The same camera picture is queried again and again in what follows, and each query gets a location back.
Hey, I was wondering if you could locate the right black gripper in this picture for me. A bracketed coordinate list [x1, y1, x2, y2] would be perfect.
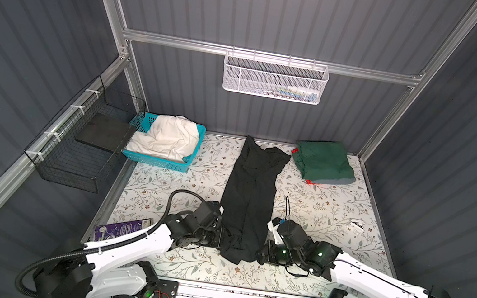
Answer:
[252, 236, 303, 268]

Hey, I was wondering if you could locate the black t-shirt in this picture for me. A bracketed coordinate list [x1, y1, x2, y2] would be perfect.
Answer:
[219, 136, 291, 265]

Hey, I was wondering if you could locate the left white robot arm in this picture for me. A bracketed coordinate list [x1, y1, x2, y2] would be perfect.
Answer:
[15, 199, 223, 298]

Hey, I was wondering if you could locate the floral table mat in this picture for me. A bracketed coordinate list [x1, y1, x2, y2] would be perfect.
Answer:
[108, 133, 392, 298]

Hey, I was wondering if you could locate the folded grey t-shirt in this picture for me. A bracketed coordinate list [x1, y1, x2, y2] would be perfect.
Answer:
[306, 178, 356, 186]

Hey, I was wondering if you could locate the folded green t-shirt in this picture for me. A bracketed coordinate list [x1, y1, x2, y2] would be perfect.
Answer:
[291, 141, 355, 180]

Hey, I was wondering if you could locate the white t-shirt in basket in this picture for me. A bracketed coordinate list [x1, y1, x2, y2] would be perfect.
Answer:
[125, 115, 200, 163]

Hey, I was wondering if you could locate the purple book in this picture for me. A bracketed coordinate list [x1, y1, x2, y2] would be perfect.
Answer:
[93, 218, 153, 241]

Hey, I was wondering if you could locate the teal plastic laundry basket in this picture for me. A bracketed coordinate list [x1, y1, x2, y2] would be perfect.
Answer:
[123, 113, 206, 173]

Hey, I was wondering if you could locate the white bottle in basket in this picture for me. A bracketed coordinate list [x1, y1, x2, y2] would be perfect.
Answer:
[287, 86, 320, 100]

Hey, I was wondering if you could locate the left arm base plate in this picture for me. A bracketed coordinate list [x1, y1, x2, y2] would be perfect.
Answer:
[117, 279, 180, 298]

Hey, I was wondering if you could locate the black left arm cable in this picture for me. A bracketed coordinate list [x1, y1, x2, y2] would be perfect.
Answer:
[12, 164, 208, 298]

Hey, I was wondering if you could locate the black wire side basket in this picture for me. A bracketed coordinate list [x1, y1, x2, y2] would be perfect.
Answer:
[25, 78, 147, 194]

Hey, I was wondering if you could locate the white wire wall basket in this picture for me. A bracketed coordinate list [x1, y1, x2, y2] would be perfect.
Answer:
[222, 50, 330, 106]

